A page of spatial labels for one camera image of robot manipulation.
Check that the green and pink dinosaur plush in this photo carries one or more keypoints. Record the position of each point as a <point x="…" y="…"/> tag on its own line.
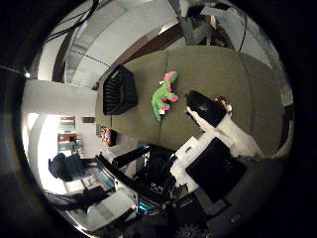
<point x="161" y="97"/>

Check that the pile of colourful plush toys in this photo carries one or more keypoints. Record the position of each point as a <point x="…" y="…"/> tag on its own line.
<point x="107" y="136"/>

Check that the black slatted container basket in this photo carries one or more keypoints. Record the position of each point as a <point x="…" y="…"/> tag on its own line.
<point x="119" y="91"/>

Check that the black equipment rack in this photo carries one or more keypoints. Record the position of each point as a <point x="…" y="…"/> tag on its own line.
<point x="152" y="175"/>

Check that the person in dark clothes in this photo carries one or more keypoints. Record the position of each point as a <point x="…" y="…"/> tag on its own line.
<point x="67" y="167"/>

